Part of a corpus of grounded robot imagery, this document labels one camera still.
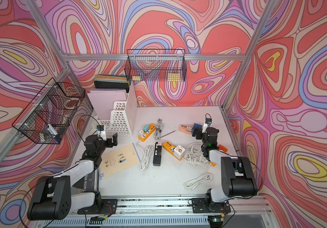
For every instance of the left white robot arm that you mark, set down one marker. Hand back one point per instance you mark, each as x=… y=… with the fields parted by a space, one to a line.
x=52 y=198

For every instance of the black wire basket left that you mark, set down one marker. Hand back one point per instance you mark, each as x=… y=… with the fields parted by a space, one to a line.
x=52 y=112

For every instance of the blue cube socket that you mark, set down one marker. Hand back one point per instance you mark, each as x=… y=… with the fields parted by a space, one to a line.
x=196 y=127

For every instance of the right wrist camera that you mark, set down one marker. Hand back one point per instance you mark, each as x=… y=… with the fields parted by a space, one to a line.
x=207 y=122

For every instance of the pink folder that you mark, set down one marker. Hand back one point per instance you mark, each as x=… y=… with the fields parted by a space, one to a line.
x=103 y=100

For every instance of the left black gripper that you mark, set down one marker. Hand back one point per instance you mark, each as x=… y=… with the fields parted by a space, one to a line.
x=109 y=144

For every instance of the yellow power strip with adapters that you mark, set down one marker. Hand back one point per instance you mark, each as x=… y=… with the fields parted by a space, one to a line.
x=148 y=134

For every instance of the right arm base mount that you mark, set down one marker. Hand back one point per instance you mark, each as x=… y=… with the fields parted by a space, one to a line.
x=202 y=205

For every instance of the white plastic file organizer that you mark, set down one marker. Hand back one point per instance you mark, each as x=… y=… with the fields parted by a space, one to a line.
x=123 y=116

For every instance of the pink power strip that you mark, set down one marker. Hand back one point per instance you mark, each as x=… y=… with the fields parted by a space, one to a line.
x=182 y=129

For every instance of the orange cube socket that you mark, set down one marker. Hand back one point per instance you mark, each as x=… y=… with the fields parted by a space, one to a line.
x=223 y=148

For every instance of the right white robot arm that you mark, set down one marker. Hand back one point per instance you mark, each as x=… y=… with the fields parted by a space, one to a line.
x=236 y=175

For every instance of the black wire basket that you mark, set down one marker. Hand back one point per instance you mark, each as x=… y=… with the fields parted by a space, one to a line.
x=168 y=65
x=52 y=112

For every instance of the white cube socket adapter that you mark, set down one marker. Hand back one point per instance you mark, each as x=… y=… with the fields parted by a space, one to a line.
x=179 y=152

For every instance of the black power strip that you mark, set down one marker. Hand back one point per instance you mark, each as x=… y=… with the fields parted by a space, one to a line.
x=157 y=155

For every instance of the teal plug adapter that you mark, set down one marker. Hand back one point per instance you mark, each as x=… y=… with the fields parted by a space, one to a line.
x=146 y=128

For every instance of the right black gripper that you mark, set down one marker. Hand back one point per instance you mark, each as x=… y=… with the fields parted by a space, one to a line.
x=198 y=135

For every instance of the dark books stack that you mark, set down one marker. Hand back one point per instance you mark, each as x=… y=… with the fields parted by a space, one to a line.
x=112 y=82

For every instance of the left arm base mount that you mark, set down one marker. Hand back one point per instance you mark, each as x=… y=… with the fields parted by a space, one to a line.
x=100 y=207

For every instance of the black white magazine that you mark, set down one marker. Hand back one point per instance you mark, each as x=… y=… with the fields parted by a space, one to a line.
x=89 y=183

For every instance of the black wire basket back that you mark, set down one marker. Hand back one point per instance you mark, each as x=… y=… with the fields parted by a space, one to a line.
x=168 y=65

